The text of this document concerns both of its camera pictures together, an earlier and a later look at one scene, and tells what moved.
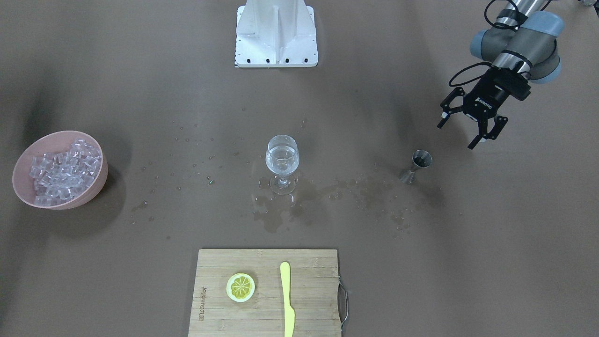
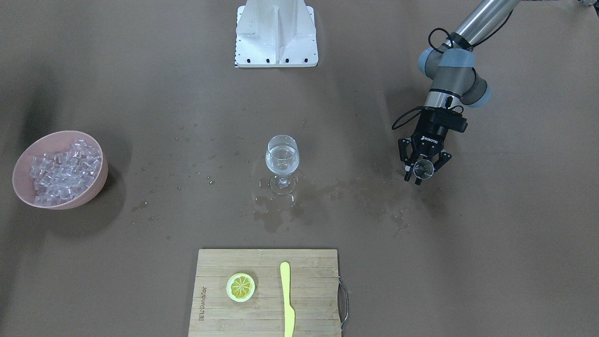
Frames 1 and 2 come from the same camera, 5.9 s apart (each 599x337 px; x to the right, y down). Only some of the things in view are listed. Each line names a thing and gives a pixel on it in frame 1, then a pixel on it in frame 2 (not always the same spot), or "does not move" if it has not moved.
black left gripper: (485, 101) → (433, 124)
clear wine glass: (282, 157) does not move
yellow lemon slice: (240, 287) does not move
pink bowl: (61, 170) does not move
